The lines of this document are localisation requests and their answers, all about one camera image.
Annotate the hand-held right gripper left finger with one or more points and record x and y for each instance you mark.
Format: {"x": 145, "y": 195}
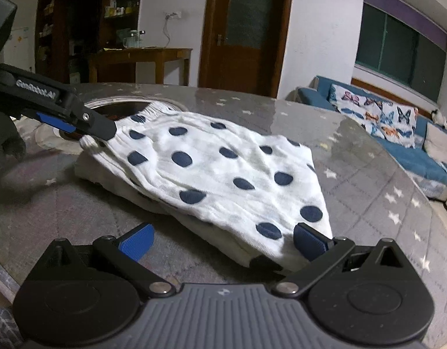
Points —
{"x": 136, "y": 243}

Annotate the butterfly print blanket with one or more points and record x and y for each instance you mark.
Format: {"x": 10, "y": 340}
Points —
{"x": 376, "y": 116}

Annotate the black and white plush toy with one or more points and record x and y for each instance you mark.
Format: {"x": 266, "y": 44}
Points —
{"x": 439, "y": 118}

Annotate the pale sofa cushion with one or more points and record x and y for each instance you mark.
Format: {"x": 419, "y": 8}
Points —
{"x": 441, "y": 143}

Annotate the brown wooden rail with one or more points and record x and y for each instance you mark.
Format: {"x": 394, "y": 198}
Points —
{"x": 390, "y": 89}

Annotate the blue sofa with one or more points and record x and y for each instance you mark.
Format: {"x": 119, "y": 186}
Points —
{"x": 408, "y": 156}

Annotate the purple curtain valance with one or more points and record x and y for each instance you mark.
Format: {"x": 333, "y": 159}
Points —
{"x": 408, "y": 14}

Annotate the glass jars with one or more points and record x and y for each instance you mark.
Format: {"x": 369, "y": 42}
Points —
{"x": 134, "y": 39}

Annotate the white wall socket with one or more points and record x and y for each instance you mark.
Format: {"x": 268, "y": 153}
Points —
{"x": 173, "y": 15}

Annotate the dark wooden shelf cabinet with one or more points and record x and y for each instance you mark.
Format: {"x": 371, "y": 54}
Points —
{"x": 81, "y": 25}

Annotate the person's left hand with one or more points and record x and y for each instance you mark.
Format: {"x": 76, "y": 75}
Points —
{"x": 5, "y": 138}

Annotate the brown wooden door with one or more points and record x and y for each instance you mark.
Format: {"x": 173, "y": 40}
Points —
{"x": 245, "y": 43}

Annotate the grey patterned cloth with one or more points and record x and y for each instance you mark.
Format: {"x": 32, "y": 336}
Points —
{"x": 3, "y": 329}

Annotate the white polka-dot pants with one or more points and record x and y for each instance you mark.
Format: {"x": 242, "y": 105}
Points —
{"x": 209, "y": 160}

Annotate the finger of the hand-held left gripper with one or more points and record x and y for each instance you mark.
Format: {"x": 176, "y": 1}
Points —
{"x": 96, "y": 125}
{"x": 56, "y": 122}

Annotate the brown wooden side table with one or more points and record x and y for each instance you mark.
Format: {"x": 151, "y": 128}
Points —
{"x": 143, "y": 56}

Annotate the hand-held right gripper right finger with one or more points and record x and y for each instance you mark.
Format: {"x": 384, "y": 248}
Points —
{"x": 310, "y": 240}

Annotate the dark green window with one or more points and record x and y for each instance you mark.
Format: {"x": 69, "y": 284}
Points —
{"x": 398, "y": 51}

